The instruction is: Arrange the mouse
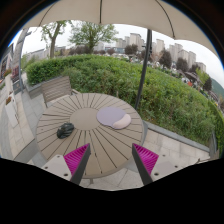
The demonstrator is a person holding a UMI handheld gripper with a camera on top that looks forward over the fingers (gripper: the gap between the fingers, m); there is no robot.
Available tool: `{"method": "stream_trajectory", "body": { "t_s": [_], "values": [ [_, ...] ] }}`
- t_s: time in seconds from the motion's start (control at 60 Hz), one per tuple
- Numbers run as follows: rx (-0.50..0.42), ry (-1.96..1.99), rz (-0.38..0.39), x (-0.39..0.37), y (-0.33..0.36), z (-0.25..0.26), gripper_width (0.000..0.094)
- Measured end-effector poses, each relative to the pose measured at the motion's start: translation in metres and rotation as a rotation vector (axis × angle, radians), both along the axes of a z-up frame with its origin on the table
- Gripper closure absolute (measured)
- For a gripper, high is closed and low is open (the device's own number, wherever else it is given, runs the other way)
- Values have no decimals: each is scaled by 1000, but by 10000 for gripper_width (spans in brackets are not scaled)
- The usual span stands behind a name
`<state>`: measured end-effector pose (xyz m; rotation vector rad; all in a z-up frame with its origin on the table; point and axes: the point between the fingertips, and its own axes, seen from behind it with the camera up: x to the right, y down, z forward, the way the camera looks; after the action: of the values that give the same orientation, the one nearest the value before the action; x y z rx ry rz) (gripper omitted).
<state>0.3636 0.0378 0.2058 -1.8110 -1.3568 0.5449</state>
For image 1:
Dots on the dark umbrella pole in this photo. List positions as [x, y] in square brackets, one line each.
[146, 57]

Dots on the grey slatted patio chair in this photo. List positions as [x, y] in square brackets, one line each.
[57, 88]

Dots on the black computer mouse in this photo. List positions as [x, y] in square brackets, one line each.
[65, 130]

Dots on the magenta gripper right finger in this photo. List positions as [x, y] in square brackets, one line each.
[145, 161]

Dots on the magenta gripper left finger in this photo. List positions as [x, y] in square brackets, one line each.
[77, 161]

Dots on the beige patio umbrella canopy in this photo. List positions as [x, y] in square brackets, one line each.
[156, 15]

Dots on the lilac mouse pad wrist rest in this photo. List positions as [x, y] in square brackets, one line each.
[114, 117]

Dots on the green hedge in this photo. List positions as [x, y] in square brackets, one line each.
[160, 98]

